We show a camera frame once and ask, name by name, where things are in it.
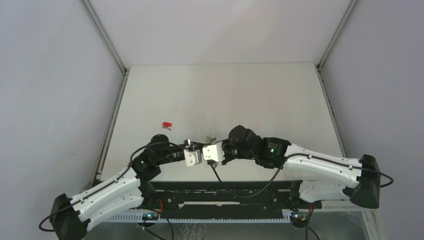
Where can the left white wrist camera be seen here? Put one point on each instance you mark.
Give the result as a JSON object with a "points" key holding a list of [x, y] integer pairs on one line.
{"points": [[192, 152]]}

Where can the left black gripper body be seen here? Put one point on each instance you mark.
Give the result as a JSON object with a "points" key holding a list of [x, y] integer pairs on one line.
{"points": [[175, 152]]}

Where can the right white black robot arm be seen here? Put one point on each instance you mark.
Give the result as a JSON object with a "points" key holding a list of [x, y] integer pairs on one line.
{"points": [[357, 180]]}

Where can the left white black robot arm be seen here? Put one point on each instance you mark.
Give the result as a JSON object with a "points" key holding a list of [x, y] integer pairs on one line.
{"points": [[72, 217]]}

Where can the white slotted cable duct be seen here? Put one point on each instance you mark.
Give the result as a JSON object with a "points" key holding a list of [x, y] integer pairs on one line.
{"points": [[151, 217]]}

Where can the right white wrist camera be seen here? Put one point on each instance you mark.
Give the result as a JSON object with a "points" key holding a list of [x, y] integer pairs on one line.
{"points": [[214, 152]]}

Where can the left aluminium frame post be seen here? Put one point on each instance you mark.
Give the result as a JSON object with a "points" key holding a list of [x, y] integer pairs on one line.
{"points": [[110, 47]]}

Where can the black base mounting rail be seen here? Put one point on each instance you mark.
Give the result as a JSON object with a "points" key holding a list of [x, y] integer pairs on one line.
{"points": [[229, 199]]}

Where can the aluminium frame post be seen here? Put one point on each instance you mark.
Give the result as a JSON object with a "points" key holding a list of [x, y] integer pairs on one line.
{"points": [[110, 47], [325, 70]]}

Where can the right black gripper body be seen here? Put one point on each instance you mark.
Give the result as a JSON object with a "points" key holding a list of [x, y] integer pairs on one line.
{"points": [[231, 153]]}

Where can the right aluminium frame post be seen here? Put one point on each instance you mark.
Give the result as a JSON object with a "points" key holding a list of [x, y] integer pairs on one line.
{"points": [[325, 70]]}

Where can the red capped key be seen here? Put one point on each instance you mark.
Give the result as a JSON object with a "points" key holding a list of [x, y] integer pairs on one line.
{"points": [[167, 125]]}

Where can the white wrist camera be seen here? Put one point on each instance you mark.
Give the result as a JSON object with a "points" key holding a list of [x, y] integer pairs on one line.
{"points": [[192, 152], [214, 152]]}

